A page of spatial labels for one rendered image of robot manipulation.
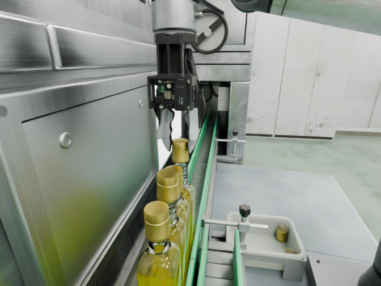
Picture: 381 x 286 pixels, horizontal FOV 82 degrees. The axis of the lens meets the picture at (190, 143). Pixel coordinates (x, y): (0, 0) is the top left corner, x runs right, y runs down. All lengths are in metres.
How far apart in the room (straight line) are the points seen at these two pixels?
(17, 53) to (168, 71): 0.18
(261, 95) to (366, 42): 1.97
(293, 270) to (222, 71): 0.98
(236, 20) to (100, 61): 1.01
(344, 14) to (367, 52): 4.64
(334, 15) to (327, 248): 0.73
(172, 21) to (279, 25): 3.84
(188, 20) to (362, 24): 0.29
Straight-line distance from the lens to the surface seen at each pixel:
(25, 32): 0.32
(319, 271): 0.80
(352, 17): 0.49
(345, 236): 1.04
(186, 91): 0.36
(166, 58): 0.38
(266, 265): 0.76
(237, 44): 1.35
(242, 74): 1.32
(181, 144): 0.43
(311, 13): 0.49
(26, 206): 0.30
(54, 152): 0.33
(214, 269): 0.61
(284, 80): 4.19
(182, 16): 0.37
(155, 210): 0.31
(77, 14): 0.44
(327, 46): 4.36
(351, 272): 0.84
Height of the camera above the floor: 1.35
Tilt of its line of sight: 20 degrees down
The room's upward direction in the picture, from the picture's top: straight up
